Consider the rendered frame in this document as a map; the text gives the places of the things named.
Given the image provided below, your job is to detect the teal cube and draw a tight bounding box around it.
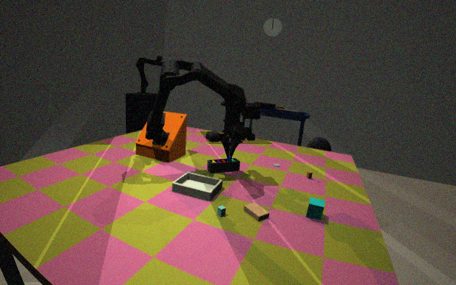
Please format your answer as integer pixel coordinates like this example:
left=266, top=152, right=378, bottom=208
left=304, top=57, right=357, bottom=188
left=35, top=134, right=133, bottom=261
left=306, top=197, right=325, bottom=221

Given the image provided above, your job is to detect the small teal block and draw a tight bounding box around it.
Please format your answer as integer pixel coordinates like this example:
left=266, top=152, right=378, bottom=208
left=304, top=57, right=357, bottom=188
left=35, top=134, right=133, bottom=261
left=217, top=205, right=226, bottom=218

